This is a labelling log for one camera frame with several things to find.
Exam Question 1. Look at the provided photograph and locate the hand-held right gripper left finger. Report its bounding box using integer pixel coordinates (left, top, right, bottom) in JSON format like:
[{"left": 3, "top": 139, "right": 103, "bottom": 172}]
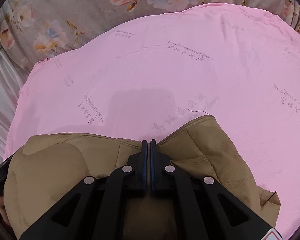
[{"left": 19, "top": 140, "right": 149, "bottom": 240}]

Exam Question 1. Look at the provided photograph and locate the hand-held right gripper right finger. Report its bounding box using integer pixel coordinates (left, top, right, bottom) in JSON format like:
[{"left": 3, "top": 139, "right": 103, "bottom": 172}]
[{"left": 150, "top": 139, "right": 283, "bottom": 240}]

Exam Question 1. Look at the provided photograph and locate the brown quilted jacket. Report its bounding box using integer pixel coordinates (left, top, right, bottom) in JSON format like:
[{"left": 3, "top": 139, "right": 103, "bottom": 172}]
[{"left": 3, "top": 115, "right": 281, "bottom": 240}]

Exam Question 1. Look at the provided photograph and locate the person's left hand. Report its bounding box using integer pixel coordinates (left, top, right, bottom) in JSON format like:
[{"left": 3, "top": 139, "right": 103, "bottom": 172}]
[{"left": 0, "top": 194, "right": 10, "bottom": 228}]

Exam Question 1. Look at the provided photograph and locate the white satin curtain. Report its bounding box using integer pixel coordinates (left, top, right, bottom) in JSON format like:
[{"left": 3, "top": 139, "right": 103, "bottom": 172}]
[{"left": 0, "top": 20, "right": 28, "bottom": 163}]

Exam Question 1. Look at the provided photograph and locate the pink printed blanket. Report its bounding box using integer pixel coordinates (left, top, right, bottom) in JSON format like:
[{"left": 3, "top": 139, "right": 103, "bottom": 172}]
[{"left": 2, "top": 2, "right": 300, "bottom": 240}]

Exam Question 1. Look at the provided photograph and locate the grey floral sheet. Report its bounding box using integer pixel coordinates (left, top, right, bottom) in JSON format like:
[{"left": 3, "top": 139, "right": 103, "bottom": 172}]
[{"left": 0, "top": 0, "right": 300, "bottom": 74}]

